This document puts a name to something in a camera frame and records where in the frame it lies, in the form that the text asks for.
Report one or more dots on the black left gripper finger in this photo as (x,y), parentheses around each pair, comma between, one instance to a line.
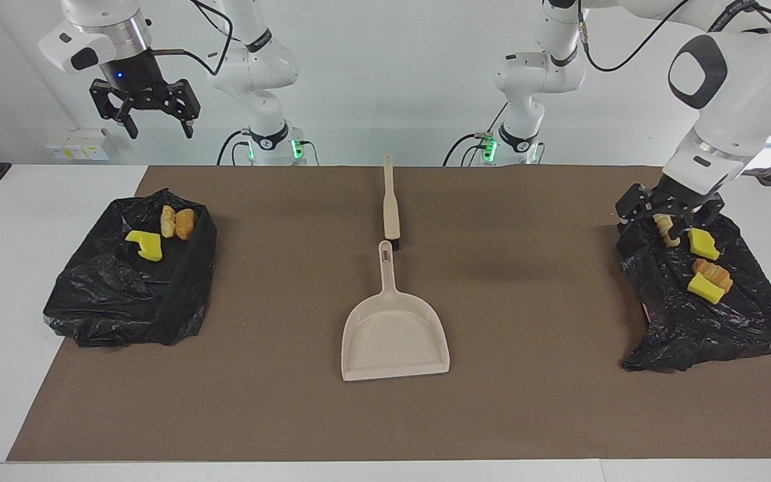
(634,204)
(707,214)

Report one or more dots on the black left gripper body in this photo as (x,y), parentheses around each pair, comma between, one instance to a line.
(680,204)

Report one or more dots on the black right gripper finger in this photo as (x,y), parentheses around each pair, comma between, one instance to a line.
(183,104)
(112,107)

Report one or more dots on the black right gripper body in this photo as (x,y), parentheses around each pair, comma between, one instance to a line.
(138,80)

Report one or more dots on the yellow sponge piece green side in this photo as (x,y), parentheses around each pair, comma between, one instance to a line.
(701,243)

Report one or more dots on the small orange bread piece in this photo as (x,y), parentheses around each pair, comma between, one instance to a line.
(712,273)

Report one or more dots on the striped orange croissant piece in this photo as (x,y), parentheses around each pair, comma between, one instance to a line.
(168,222)

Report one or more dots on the brown peanut shaped bread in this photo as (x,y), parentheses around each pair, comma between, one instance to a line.
(186,224)

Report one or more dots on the notched yellow sponge piece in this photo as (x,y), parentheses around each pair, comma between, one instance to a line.
(148,246)

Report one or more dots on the beige hand brush black bristles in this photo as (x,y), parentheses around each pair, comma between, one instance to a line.
(391,207)

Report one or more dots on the beige plastic dustpan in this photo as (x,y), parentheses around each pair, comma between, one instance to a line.
(395,341)

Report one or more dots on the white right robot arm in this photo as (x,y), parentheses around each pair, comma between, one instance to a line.
(104,33)

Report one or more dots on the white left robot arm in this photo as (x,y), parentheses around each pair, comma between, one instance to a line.
(727,87)

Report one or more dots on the white cardboard box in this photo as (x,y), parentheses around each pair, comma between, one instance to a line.
(81,148)

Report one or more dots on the right black garbage bag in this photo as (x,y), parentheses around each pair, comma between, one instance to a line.
(707,321)

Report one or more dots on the black garbage bag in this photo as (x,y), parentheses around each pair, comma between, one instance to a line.
(118,294)
(707,321)

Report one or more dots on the left black garbage bag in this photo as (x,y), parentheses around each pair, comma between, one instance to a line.
(118,294)

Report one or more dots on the brown table mat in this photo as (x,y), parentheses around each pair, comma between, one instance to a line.
(385,415)

